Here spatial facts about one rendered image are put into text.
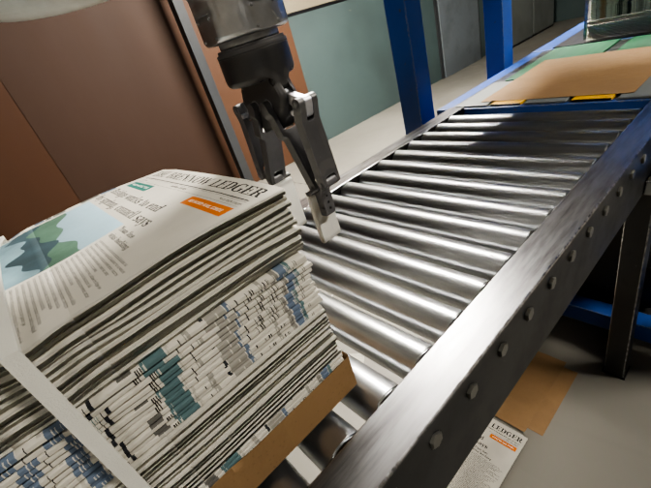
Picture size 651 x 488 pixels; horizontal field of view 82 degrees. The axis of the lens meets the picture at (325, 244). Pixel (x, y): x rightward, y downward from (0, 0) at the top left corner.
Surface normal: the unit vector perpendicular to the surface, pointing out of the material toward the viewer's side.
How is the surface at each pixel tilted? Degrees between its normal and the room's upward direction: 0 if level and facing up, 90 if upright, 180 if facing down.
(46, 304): 1
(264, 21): 90
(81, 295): 4
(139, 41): 90
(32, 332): 12
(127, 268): 5
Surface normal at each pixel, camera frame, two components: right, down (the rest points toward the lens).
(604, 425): -0.27, -0.83
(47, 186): 0.65, 0.22
